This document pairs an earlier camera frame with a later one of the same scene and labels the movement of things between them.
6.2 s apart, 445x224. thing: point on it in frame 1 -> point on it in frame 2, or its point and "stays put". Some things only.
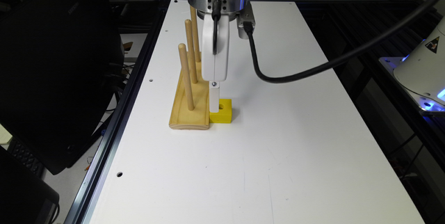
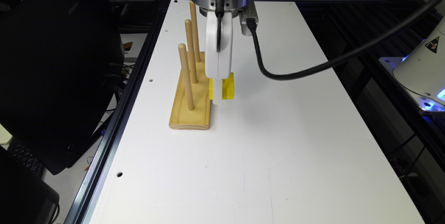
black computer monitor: (61, 66) stays put
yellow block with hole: (224, 114) -> (228, 88)
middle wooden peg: (188, 25) stays put
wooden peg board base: (181, 117) stays put
